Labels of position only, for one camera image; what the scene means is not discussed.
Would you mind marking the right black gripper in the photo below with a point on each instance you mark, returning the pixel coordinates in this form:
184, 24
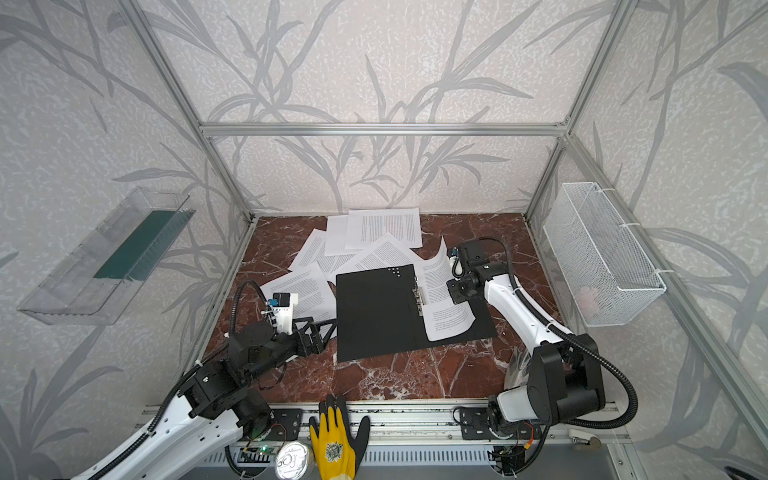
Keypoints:
459, 289

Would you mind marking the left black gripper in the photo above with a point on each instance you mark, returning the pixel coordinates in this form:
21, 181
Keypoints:
305, 339

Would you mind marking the printed paper sheet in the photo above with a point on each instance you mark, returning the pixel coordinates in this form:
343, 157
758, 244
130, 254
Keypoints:
315, 296
442, 318

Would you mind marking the black folder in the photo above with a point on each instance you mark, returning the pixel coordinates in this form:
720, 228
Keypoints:
377, 314

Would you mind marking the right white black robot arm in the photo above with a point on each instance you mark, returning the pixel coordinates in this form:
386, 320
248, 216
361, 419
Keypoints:
565, 372

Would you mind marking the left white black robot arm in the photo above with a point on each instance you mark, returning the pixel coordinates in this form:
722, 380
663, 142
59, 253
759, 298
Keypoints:
213, 405

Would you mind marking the silver metal folder clip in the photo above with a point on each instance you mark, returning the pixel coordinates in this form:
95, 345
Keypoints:
418, 297

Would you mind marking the printed paper middle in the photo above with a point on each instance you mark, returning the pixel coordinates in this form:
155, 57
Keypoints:
313, 251

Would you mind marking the printed paper back underneath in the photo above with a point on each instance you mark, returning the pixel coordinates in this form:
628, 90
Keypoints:
335, 238

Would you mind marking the yellow black work glove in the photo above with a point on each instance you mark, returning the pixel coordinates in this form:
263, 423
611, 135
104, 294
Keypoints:
338, 453

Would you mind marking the printed paper top back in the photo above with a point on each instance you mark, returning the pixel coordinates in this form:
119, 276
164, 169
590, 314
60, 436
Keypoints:
364, 227

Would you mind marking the clear plastic tray green base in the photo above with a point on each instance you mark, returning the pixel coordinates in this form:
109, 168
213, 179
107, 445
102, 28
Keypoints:
95, 283

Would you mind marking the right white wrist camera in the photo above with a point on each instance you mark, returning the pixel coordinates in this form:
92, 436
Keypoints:
458, 261

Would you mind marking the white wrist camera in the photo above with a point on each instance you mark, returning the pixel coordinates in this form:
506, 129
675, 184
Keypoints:
281, 311
458, 261

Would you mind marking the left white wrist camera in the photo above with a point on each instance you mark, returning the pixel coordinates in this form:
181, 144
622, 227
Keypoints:
281, 311

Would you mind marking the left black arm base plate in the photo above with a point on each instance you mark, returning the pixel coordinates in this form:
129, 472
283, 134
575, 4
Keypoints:
284, 426

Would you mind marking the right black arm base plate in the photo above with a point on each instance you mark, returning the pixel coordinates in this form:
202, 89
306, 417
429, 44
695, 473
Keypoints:
477, 424

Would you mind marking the white wire mesh basket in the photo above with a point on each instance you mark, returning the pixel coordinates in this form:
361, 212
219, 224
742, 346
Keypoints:
610, 277

